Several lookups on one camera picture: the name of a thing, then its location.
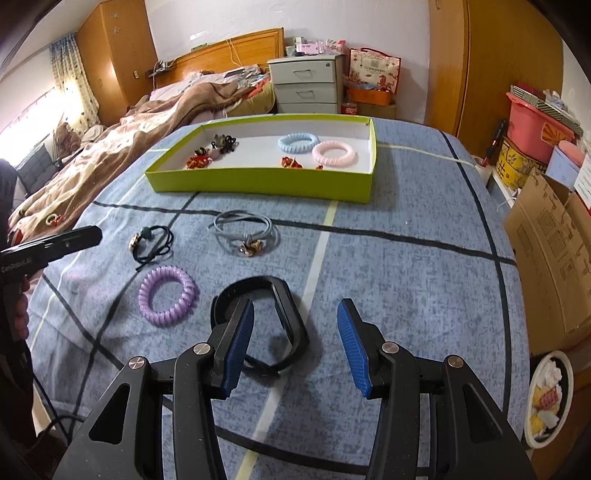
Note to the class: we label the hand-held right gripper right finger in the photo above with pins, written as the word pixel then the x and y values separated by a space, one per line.
pixel 353 350

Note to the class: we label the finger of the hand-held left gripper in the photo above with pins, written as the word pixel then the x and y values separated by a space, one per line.
pixel 74 240

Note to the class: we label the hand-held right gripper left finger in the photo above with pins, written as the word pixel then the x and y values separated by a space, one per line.
pixel 238 350

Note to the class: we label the black wristband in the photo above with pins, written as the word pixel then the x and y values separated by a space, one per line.
pixel 295 323

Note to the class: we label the red knot charm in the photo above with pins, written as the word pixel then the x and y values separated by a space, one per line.
pixel 196 162

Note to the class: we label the gold and black charm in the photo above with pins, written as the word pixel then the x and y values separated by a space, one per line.
pixel 200 151

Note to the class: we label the lime green cardboard box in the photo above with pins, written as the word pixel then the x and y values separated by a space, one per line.
pixel 277 182

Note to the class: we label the red and gold charm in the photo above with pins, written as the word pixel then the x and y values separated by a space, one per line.
pixel 291 162

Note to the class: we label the person's left hand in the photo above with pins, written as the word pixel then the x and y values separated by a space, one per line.
pixel 19 318

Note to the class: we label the brown plush bear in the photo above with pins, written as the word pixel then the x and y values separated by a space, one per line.
pixel 64 134

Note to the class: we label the bed with brown blanket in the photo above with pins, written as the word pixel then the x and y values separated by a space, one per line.
pixel 138 134

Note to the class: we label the person's dark clothing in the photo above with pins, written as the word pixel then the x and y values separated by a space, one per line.
pixel 14 392

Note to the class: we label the floral curtain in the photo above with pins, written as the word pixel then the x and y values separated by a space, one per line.
pixel 74 78

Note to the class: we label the narrow wooden wardrobe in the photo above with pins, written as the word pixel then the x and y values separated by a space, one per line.
pixel 115 60

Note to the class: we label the white waste bin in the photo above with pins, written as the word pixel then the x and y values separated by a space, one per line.
pixel 549 397

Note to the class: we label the large cardboard box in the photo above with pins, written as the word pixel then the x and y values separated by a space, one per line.
pixel 554 254

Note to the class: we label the small brown cardboard box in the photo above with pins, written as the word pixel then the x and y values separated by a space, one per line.
pixel 378 110

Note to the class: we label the red cola can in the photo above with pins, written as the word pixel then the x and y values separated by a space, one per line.
pixel 348 109

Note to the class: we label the yellow patterned tin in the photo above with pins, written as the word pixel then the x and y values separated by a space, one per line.
pixel 517 164

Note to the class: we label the orange box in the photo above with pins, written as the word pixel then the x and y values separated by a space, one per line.
pixel 369 97

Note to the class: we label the grey drawer nightstand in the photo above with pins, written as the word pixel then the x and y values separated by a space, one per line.
pixel 304 94

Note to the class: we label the wooden headboard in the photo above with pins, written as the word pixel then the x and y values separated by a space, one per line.
pixel 249 46

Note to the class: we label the pale container pink lid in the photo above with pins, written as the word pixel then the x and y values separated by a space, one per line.
pixel 565 166

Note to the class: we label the pink plastic bucket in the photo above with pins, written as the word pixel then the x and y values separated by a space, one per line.
pixel 531 129

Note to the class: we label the red gift bag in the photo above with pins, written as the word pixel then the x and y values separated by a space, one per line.
pixel 374 64

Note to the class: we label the pink cosmetic boxes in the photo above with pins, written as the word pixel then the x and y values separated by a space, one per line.
pixel 318 46

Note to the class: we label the striped flat box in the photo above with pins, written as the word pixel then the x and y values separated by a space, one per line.
pixel 549 106

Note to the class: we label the wide wooden wardrobe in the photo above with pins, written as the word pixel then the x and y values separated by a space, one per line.
pixel 498 60

